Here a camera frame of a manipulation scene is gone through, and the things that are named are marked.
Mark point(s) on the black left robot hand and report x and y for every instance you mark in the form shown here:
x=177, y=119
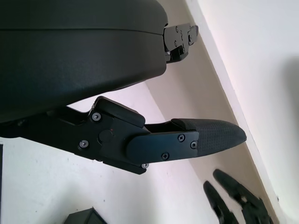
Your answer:
x=70, y=58

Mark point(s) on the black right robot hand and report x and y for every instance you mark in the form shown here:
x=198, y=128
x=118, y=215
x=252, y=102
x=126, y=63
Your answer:
x=247, y=210

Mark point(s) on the black camera box base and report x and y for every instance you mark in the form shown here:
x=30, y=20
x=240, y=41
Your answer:
x=86, y=217

